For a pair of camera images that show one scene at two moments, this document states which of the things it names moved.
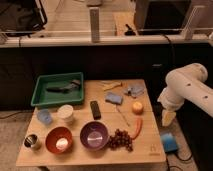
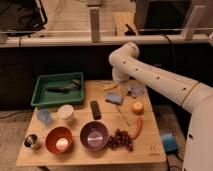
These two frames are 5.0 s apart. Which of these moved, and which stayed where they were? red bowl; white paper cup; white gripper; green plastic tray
Moved: white gripper
Stayed: red bowl; green plastic tray; white paper cup
